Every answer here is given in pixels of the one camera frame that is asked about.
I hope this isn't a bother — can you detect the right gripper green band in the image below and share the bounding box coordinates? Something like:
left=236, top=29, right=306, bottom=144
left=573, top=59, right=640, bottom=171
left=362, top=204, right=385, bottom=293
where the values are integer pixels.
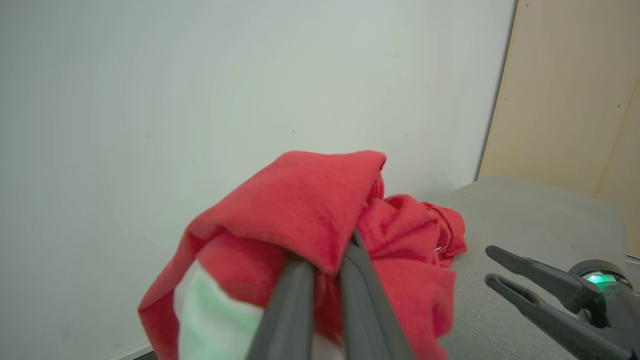
left=484, top=245, right=640, bottom=360

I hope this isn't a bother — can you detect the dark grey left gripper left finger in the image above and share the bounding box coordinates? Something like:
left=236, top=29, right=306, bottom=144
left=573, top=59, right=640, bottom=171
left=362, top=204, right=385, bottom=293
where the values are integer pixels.
left=245, top=252, right=316, bottom=360

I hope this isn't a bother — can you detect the beige wooden panel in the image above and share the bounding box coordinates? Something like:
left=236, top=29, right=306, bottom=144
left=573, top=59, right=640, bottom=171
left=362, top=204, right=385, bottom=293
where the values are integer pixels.
left=477, top=0, right=640, bottom=258

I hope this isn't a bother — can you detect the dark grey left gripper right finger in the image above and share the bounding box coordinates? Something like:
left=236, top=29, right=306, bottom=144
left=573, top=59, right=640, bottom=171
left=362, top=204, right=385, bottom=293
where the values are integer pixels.
left=340, top=230, right=416, bottom=360

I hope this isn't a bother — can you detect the dark grey baseboard strip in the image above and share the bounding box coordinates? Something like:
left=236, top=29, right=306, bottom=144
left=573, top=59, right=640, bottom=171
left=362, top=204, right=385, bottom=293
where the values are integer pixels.
left=107, top=342, right=158, bottom=360

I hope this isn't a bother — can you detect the red white basketball jersey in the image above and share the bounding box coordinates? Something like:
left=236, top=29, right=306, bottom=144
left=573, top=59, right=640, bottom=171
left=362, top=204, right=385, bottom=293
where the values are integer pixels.
left=137, top=150, right=468, bottom=360

